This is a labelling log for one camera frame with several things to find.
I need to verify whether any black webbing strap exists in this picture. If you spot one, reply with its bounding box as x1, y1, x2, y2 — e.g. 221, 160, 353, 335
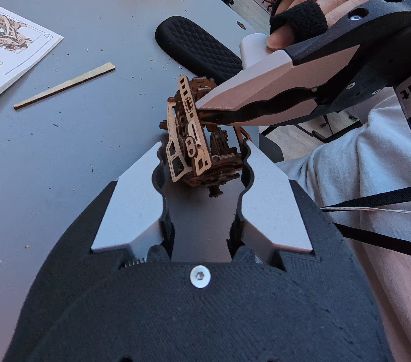
321, 187, 411, 257

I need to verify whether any black quilted pad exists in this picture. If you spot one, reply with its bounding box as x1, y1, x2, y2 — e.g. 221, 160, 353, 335
155, 15, 243, 85

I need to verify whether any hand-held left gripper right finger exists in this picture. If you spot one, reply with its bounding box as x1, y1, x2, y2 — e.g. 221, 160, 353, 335
228, 140, 314, 266

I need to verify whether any illustrated instruction booklet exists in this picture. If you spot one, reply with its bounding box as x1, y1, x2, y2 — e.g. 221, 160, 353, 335
0, 6, 64, 95

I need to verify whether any grey desk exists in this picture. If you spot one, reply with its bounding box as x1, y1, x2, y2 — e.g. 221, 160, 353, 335
0, 0, 261, 361

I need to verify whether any wooden mechanical puzzle model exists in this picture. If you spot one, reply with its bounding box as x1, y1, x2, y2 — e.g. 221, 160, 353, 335
159, 75, 252, 199

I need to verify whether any thin white cable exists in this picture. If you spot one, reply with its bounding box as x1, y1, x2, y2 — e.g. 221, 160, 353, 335
321, 206, 411, 215

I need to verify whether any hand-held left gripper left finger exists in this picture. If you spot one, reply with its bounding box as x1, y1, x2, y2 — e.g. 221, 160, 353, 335
91, 141, 175, 261

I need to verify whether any thin pale wooden stick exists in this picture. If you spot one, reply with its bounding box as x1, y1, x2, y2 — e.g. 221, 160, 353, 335
13, 62, 116, 110

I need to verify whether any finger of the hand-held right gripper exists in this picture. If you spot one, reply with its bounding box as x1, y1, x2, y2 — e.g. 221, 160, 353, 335
195, 45, 361, 119
200, 97, 322, 128

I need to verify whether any person's pale sweatshirt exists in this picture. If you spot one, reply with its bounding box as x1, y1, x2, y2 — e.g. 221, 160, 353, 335
276, 75, 411, 362

